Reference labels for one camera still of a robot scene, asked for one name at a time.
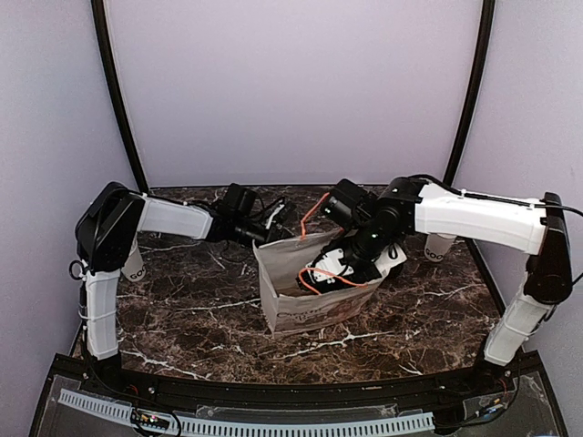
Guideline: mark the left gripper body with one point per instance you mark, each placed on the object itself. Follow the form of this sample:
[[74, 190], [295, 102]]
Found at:
[[248, 238]]

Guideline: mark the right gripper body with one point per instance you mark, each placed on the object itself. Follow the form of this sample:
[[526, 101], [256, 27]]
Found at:
[[371, 274]]

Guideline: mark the white paper takeout bag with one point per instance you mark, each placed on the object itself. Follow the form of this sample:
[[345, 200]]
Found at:
[[365, 223]]

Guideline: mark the white paper coffee cup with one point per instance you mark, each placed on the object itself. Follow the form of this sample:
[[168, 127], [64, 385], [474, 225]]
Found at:
[[437, 246]]

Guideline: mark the paper cup holding straws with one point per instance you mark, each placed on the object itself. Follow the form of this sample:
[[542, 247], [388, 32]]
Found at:
[[134, 269]]

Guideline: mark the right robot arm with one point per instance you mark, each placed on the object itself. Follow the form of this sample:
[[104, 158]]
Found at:
[[534, 226]]

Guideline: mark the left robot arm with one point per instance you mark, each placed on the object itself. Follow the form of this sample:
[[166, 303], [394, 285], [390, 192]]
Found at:
[[107, 246]]

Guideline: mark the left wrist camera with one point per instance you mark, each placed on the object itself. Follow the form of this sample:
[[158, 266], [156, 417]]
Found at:
[[279, 212]]

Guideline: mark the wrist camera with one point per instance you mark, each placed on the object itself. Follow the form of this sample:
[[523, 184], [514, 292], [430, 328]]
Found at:
[[279, 212], [323, 274]]

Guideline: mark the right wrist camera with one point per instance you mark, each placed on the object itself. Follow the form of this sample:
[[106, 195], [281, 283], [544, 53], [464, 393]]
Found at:
[[323, 274]]

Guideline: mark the white slotted cable duct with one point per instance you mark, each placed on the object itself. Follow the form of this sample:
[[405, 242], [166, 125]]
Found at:
[[223, 421]]

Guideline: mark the left black frame post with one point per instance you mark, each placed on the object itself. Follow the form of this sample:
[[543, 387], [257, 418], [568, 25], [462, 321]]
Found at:
[[115, 93]]

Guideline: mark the black frame post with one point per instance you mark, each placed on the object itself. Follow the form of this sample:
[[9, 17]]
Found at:
[[115, 93], [472, 91]]

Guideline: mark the right black frame post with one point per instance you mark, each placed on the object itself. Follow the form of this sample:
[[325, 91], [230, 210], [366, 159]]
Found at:
[[472, 91]]

